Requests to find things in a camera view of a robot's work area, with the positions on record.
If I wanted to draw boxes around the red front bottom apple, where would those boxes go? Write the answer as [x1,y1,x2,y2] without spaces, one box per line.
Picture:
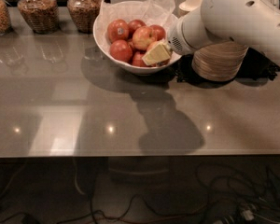
[131,51,147,67]

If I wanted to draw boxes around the red back centre apple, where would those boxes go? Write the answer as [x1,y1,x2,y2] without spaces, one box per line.
[128,20,146,36]

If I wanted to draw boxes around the red front left apple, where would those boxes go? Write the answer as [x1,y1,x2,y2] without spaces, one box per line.
[109,40,133,63]

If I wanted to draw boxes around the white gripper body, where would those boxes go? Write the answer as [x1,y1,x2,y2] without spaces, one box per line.
[167,7,222,55]

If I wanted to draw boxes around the rear stack paper bowls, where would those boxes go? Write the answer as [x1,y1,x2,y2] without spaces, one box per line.
[178,0,202,16]

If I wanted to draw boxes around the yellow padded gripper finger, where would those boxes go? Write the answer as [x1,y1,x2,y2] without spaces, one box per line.
[141,39,173,67]

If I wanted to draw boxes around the black cables under table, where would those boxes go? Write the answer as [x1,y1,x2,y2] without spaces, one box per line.
[0,157,280,224]

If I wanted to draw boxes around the middle glass cereal jar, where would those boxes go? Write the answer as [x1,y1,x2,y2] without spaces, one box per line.
[18,0,59,34]

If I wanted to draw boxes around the white tissue paper liner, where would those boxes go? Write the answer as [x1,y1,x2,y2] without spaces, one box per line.
[93,0,176,49]

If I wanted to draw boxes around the red top left apple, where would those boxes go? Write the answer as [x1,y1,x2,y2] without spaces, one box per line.
[107,19,129,43]

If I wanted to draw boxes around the red apple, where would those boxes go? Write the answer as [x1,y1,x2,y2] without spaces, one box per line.
[107,19,129,43]
[131,51,147,67]
[151,24,166,40]
[128,20,146,36]
[109,40,133,63]

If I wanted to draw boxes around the right glass cereal jar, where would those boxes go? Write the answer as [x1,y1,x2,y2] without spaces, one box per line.
[67,0,102,34]

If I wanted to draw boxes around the red back right apple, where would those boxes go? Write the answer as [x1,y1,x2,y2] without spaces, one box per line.
[151,24,166,40]

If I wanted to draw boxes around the white ceramic bowl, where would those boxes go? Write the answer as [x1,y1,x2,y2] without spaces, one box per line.
[92,0,183,77]

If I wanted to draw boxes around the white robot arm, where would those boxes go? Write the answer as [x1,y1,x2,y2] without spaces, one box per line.
[143,0,280,66]

